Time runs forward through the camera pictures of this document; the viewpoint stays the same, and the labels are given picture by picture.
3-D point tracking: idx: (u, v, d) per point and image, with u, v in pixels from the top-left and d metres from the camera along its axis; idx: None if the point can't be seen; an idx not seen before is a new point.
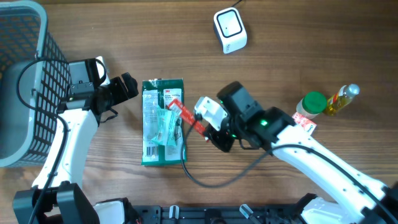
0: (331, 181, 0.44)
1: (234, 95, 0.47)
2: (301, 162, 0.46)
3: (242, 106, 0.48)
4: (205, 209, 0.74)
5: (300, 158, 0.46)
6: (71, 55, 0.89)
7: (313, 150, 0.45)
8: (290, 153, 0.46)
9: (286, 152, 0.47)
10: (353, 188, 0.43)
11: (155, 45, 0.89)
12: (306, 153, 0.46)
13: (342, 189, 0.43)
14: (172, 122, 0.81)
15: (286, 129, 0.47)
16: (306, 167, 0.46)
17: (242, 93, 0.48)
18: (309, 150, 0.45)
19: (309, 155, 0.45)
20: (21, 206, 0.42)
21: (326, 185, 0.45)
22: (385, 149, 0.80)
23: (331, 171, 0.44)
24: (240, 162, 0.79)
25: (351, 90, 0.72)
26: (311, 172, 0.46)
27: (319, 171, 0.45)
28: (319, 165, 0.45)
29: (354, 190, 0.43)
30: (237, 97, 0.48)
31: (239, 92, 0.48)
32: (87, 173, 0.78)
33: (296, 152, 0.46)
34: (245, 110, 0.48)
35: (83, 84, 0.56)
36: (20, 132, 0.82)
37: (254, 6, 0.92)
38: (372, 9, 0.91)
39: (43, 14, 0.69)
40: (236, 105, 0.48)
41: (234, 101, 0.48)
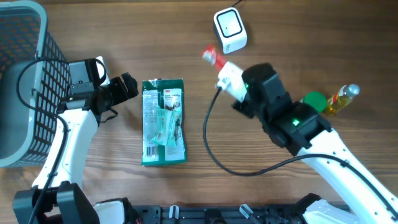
0: (362, 200, 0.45)
1: (268, 83, 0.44)
2: (334, 176, 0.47)
3: (273, 96, 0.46)
4: (205, 209, 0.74)
5: (334, 172, 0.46)
6: (71, 55, 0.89)
7: (349, 165, 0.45)
8: (323, 163, 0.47)
9: (319, 162, 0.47)
10: (384, 211, 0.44)
11: (155, 45, 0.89)
12: (341, 167, 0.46)
13: (373, 210, 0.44)
14: (172, 122, 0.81)
15: (320, 134, 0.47)
16: (338, 181, 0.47)
17: (275, 81, 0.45)
18: (344, 164, 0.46)
19: (344, 169, 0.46)
20: (20, 206, 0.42)
21: (355, 203, 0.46)
22: (385, 149, 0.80)
23: (365, 190, 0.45)
24: (240, 162, 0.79)
25: (351, 91, 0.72)
26: (342, 187, 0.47)
27: (351, 188, 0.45)
28: (352, 183, 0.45)
29: (385, 213, 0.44)
30: (271, 86, 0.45)
31: (273, 80, 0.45)
32: (87, 173, 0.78)
33: (330, 164, 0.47)
34: (275, 101, 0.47)
35: (83, 84, 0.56)
36: (19, 132, 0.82)
37: (254, 6, 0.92)
38: (372, 10, 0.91)
39: (43, 14, 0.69)
40: (267, 94, 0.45)
41: (267, 89, 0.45)
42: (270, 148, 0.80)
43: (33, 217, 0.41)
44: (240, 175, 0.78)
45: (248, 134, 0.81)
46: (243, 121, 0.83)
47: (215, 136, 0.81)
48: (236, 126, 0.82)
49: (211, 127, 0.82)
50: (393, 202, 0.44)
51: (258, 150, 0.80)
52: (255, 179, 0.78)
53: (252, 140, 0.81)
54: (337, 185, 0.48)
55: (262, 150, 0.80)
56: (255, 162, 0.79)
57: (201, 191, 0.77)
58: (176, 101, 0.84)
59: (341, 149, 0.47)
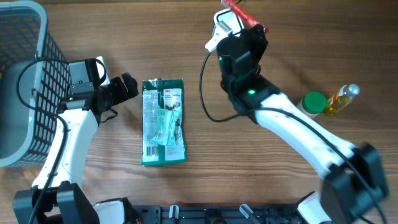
0: (305, 142, 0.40)
1: (239, 60, 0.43)
2: (280, 129, 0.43)
3: (242, 71, 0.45)
4: (205, 209, 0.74)
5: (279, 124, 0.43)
6: (71, 55, 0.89)
7: (292, 114, 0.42)
8: (270, 117, 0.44)
9: (266, 117, 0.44)
10: (324, 148, 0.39)
11: (155, 45, 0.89)
12: (284, 118, 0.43)
13: (316, 151, 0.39)
14: (172, 122, 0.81)
15: (271, 98, 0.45)
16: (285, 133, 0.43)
17: (247, 57, 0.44)
18: (287, 114, 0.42)
19: (288, 119, 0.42)
20: (20, 206, 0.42)
21: (301, 148, 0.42)
22: (385, 149, 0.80)
23: (306, 131, 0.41)
24: (239, 162, 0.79)
25: (351, 90, 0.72)
26: (290, 137, 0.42)
27: (296, 135, 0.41)
28: (296, 129, 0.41)
29: (325, 148, 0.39)
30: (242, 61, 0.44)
31: (245, 57, 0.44)
32: (87, 173, 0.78)
33: (275, 117, 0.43)
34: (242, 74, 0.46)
35: (83, 84, 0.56)
36: (19, 132, 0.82)
37: (254, 6, 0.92)
38: (372, 9, 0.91)
39: (43, 14, 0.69)
40: (237, 69, 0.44)
41: (237, 66, 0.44)
42: (270, 148, 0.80)
43: (33, 216, 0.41)
44: (240, 174, 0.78)
45: (247, 134, 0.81)
46: (243, 121, 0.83)
47: (215, 136, 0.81)
48: (236, 126, 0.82)
49: (211, 127, 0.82)
50: (333, 140, 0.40)
51: (257, 150, 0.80)
52: (255, 179, 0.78)
53: (252, 140, 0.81)
54: (287, 139, 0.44)
55: (262, 150, 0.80)
56: (255, 162, 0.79)
57: (201, 191, 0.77)
58: (176, 101, 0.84)
59: (286, 103, 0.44)
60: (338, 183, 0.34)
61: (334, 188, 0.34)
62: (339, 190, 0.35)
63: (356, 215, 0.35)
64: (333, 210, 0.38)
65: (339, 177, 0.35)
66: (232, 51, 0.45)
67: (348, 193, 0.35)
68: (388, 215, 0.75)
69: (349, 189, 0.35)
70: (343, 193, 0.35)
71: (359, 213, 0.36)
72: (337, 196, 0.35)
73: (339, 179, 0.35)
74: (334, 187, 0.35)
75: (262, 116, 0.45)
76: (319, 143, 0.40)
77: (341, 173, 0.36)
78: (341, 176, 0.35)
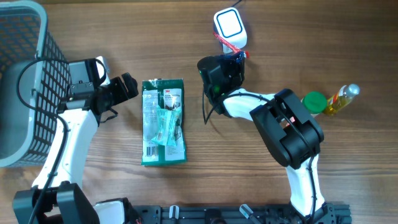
0: (247, 105, 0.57)
1: (211, 71, 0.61)
2: (236, 106, 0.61)
3: (216, 80, 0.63)
4: (206, 210, 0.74)
5: (234, 101, 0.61)
6: (71, 55, 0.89)
7: (242, 93, 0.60)
8: (229, 101, 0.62)
9: (229, 102, 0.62)
10: (257, 101, 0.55)
11: (156, 45, 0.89)
12: (238, 97, 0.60)
13: (253, 105, 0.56)
14: (172, 122, 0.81)
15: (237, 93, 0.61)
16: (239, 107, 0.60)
17: (217, 70, 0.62)
18: (238, 93, 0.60)
19: (240, 97, 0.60)
20: (20, 206, 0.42)
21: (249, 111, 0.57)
22: (385, 149, 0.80)
23: (249, 98, 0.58)
24: (240, 162, 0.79)
25: (351, 90, 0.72)
26: (242, 107, 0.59)
27: (243, 104, 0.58)
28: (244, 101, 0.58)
29: (257, 101, 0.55)
30: (214, 73, 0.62)
31: (216, 69, 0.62)
32: (87, 173, 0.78)
33: (233, 99, 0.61)
34: (216, 81, 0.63)
35: (83, 84, 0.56)
36: (19, 132, 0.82)
37: (254, 6, 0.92)
38: (372, 10, 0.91)
39: (43, 14, 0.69)
40: (211, 79, 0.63)
41: (211, 76, 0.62)
42: None
43: (33, 217, 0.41)
44: (240, 175, 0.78)
45: (247, 134, 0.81)
46: (243, 121, 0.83)
47: (215, 137, 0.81)
48: (236, 126, 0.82)
49: (211, 127, 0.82)
50: (263, 96, 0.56)
51: (257, 150, 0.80)
52: (255, 179, 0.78)
53: (252, 140, 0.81)
54: (244, 114, 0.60)
55: (262, 150, 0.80)
56: (255, 162, 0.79)
57: (201, 191, 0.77)
58: (176, 101, 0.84)
59: (242, 90, 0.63)
60: (259, 116, 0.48)
61: (257, 119, 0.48)
62: (262, 121, 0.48)
63: (283, 144, 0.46)
64: (272, 148, 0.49)
65: (261, 113, 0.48)
66: (208, 65, 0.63)
67: (271, 124, 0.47)
68: (387, 215, 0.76)
69: (270, 121, 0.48)
70: (265, 124, 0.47)
71: (288, 144, 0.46)
72: (262, 126, 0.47)
73: (261, 114, 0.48)
74: (258, 119, 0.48)
75: (227, 103, 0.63)
76: (254, 99, 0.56)
77: (264, 110, 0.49)
78: (265, 114, 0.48)
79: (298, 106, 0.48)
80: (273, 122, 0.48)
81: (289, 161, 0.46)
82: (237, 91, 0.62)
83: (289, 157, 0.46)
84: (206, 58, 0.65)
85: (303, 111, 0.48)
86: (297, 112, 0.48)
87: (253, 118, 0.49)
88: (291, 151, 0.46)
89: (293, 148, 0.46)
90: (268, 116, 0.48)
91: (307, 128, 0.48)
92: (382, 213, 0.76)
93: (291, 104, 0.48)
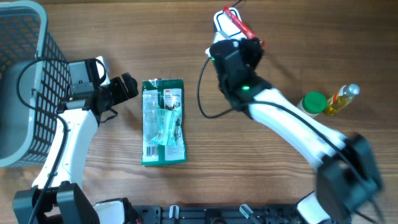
0: (295, 133, 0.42)
1: (229, 56, 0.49)
2: (272, 121, 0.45)
3: (234, 69, 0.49)
4: (206, 209, 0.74)
5: (270, 114, 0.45)
6: (71, 55, 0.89)
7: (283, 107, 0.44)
8: (264, 111, 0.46)
9: (260, 110, 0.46)
10: (315, 138, 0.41)
11: (155, 45, 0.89)
12: (276, 110, 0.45)
13: (310, 144, 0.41)
14: (172, 122, 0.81)
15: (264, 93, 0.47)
16: (273, 122, 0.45)
17: (236, 56, 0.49)
18: (278, 106, 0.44)
19: (280, 111, 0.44)
20: (20, 206, 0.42)
21: (293, 140, 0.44)
22: (385, 149, 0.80)
23: (301, 126, 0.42)
24: (240, 162, 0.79)
25: (351, 90, 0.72)
26: (277, 126, 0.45)
27: (283, 123, 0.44)
28: (285, 119, 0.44)
29: (316, 140, 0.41)
30: (229, 60, 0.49)
31: (234, 54, 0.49)
32: (87, 173, 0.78)
33: (268, 109, 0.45)
34: (234, 71, 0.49)
35: (83, 84, 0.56)
36: (20, 132, 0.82)
37: (254, 6, 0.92)
38: (372, 10, 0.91)
39: (43, 14, 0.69)
40: (227, 66, 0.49)
41: (227, 63, 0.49)
42: (270, 148, 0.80)
43: (33, 216, 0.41)
44: (240, 174, 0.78)
45: (247, 134, 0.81)
46: (243, 121, 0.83)
47: (215, 137, 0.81)
48: (236, 126, 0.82)
49: (211, 127, 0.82)
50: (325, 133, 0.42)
51: (257, 150, 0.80)
52: (255, 179, 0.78)
53: (252, 140, 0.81)
54: (288, 138, 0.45)
55: (262, 150, 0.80)
56: (255, 162, 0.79)
57: (202, 191, 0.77)
58: (176, 101, 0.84)
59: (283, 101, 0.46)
60: (331, 172, 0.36)
61: (328, 176, 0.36)
62: (334, 178, 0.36)
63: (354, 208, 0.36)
64: (334, 208, 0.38)
65: (329, 167, 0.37)
66: (222, 50, 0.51)
67: (342, 182, 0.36)
68: (388, 215, 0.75)
69: (342, 178, 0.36)
70: (337, 182, 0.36)
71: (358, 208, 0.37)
72: (333, 184, 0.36)
73: (332, 168, 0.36)
74: (329, 176, 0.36)
75: (256, 111, 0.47)
76: (312, 135, 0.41)
77: (333, 161, 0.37)
78: (334, 165, 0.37)
79: (369, 157, 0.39)
80: (347, 184, 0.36)
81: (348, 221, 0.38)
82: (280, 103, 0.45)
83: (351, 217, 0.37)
84: (221, 42, 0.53)
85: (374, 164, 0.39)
86: (367, 165, 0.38)
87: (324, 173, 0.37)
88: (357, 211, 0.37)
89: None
90: (339, 170, 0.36)
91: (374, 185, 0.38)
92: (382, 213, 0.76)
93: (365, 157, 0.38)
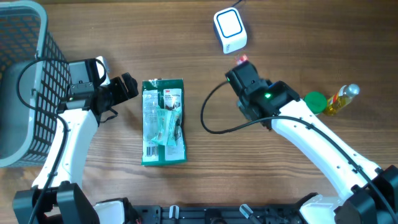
0: (326, 158, 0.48)
1: (240, 71, 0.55)
2: (301, 139, 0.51)
3: (249, 83, 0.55)
4: (205, 209, 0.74)
5: (299, 133, 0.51)
6: (71, 55, 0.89)
7: (313, 127, 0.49)
8: (291, 127, 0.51)
9: (286, 126, 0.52)
10: (347, 166, 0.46)
11: (155, 45, 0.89)
12: (306, 130, 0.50)
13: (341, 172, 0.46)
14: (172, 122, 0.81)
15: (290, 104, 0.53)
16: (303, 142, 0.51)
17: (248, 70, 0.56)
18: (310, 126, 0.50)
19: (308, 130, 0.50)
20: (20, 206, 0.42)
21: (323, 163, 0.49)
22: (385, 149, 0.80)
23: (330, 148, 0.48)
24: (239, 162, 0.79)
25: (351, 90, 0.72)
26: (306, 145, 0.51)
27: (313, 144, 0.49)
28: (316, 140, 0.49)
29: (350, 170, 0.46)
30: (242, 76, 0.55)
31: (245, 69, 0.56)
32: (87, 173, 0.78)
33: (296, 127, 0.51)
34: (249, 84, 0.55)
35: (83, 84, 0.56)
36: (20, 132, 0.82)
37: (254, 6, 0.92)
38: (372, 10, 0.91)
39: (43, 14, 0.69)
40: (241, 81, 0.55)
41: (242, 78, 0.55)
42: (270, 148, 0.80)
43: (33, 216, 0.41)
44: (240, 174, 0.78)
45: (247, 134, 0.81)
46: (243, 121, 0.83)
47: (215, 137, 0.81)
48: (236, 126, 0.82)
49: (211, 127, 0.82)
50: (359, 162, 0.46)
51: (257, 150, 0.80)
52: (255, 179, 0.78)
53: (252, 140, 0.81)
54: (313, 156, 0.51)
55: (262, 150, 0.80)
56: (255, 162, 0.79)
57: (202, 191, 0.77)
58: (176, 101, 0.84)
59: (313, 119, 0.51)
60: (361, 207, 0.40)
61: (358, 211, 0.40)
62: (364, 213, 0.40)
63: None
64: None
65: (361, 201, 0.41)
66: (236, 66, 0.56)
67: (370, 216, 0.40)
68: None
69: (371, 211, 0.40)
70: (367, 216, 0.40)
71: None
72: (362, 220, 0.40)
73: (362, 203, 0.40)
74: (359, 211, 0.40)
75: (280, 124, 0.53)
76: (344, 163, 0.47)
77: (365, 196, 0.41)
78: (365, 200, 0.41)
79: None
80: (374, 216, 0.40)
81: None
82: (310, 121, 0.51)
83: None
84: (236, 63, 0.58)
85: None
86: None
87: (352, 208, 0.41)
88: None
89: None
90: (370, 204, 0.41)
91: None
92: None
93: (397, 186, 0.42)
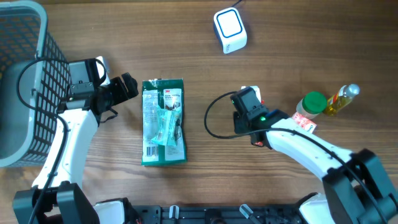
0: (306, 153, 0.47)
1: (243, 96, 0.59)
2: (286, 145, 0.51)
3: (250, 107, 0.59)
4: (206, 209, 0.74)
5: (283, 138, 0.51)
6: (72, 56, 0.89)
7: (296, 132, 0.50)
8: (277, 135, 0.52)
9: (274, 135, 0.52)
10: (325, 156, 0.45)
11: (155, 45, 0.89)
12: (291, 135, 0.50)
13: (319, 160, 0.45)
14: (172, 122, 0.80)
15: (281, 121, 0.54)
16: (288, 147, 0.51)
17: (250, 95, 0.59)
18: (292, 131, 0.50)
19: (291, 135, 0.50)
20: (21, 206, 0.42)
21: (306, 161, 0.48)
22: (385, 149, 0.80)
23: (310, 145, 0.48)
24: (240, 162, 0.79)
25: (351, 91, 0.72)
26: (292, 150, 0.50)
27: (295, 145, 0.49)
28: (298, 143, 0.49)
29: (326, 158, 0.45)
30: (246, 100, 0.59)
31: (247, 94, 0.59)
32: (87, 173, 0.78)
33: (283, 135, 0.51)
34: (250, 109, 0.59)
35: (83, 84, 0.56)
36: (20, 132, 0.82)
37: (254, 6, 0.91)
38: (372, 9, 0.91)
39: (43, 14, 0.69)
40: (244, 104, 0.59)
41: (244, 102, 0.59)
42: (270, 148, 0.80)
43: (33, 216, 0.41)
44: (240, 174, 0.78)
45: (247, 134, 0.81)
46: None
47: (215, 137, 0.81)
48: None
49: (211, 127, 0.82)
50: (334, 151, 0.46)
51: (258, 150, 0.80)
52: (255, 179, 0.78)
53: None
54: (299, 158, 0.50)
55: (262, 150, 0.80)
56: (255, 162, 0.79)
57: (201, 191, 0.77)
58: (176, 101, 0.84)
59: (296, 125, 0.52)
60: (336, 185, 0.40)
61: (334, 189, 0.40)
62: (339, 191, 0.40)
63: (361, 221, 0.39)
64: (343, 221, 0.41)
65: (337, 180, 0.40)
66: (239, 92, 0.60)
67: (347, 194, 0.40)
68: None
69: (349, 190, 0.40)
70: (343, 195, 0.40)
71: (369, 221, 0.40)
72: (337, 197, 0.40)
73: (337, 182, 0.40)
74: (334, 189, 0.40)
75: (271, 136, 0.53)
76: (322, 153, 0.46)
77: (341, 177, 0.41)
78: (341, 180, 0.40)
79: (378, 172, 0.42)
80: (352, 196, 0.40)
81: None
82: (292, 127, 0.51)
83: None
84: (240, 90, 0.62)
85: (385, 178, 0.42)
86: (377, 179, 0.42)
87: (328, 186, 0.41)
88: None
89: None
90: (346, 182, 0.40)
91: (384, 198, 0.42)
92: None
93: (372, 168, 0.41)
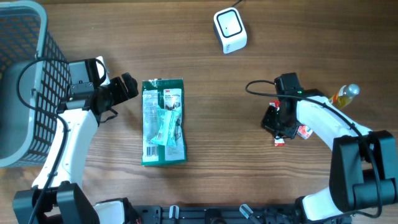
0: (328, 122, 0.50)
1: (283, 76, 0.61)
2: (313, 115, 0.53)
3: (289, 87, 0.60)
4: (205, 210, 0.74)
5: (313, 108, 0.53)
6: (72, 56, 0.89)
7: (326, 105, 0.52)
8: (307, 106, 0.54)
9: (305, 106, 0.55)
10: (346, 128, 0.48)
11: (155, 45, 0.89)
12: (319, 107, 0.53)
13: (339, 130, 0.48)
14: (172, 122, 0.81)
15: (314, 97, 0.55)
16: (313, 117, 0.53)
17: (291, 77, 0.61)
18: (322, 104, 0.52)
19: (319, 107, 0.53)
20: (20, 206, 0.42)
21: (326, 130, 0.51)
22: None
23: (334, 118, 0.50)
24: (240, 162, 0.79)
25: (351, 91, 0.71)
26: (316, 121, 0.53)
27: (321, 116, 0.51)
28: (324, 114, 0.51)
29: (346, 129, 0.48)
30: (286, 80, 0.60)
31: (288, 76, 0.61)
32: (87, 173, 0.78)
33: (312, 106, 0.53)
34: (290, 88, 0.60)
35: (83, 84, 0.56)
36: (20, 132, 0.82)
37: (255, 6, 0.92)
38: (372, 9, 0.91)
39: (42, 14, 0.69)
40: (283, 84, 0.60)
41: (283, 82, 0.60)
42: (270, 148, 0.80)
43: (32, 217, 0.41)
44: (240, 175, 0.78)
45: (248, 134, 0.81)
46: (243, 121, 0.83)
47: (215, 137, 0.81)
48: (236, 126, 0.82)
49: (211, 127, 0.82)
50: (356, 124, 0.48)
51: (257, 150, 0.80)
52: (255, 179, 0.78)
53: (252, 140, 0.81)
54: (319, 129, 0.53)
55: (262, 150, 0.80)
56: (255, 162, 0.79)
57: (202, 191, 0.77)
58: (176, 101, 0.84)
59: (326, 100, 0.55)
60: (345, 145, 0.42)
61: (341, 149, 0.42)
62: (345, 152, 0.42)
63: (355, 189, 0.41)
64: (339, 187, 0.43)
65: (349, 143, 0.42)
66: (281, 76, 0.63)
67: (351, 158, 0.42)
68: (387, 215, 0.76)
69: (354, 156, 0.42)
70: (348, 157, 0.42)
71: (360, 194, 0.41)
72: (342, 157, 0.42)
73: (347, 144, 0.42)
74: (341, 148, 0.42)
75: (301, 106, 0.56)
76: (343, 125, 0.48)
77: (352, 140, 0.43)
78: (352, 144, 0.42)
79: (390, 154, 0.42)
80: (356, 164, 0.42)
81: (351, 207, 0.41)
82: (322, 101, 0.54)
83: (352, 202, 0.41)
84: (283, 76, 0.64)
85: (395, 163, 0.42)
86: (385, 160, 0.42)
87: (337, 145, 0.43)
88: (359, 198, 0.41)
89: (361, 197, 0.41)
90: (354, 149, 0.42)
91: (387, 182, 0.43)
92: (382, 213, 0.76)
93: (385, 147, 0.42)
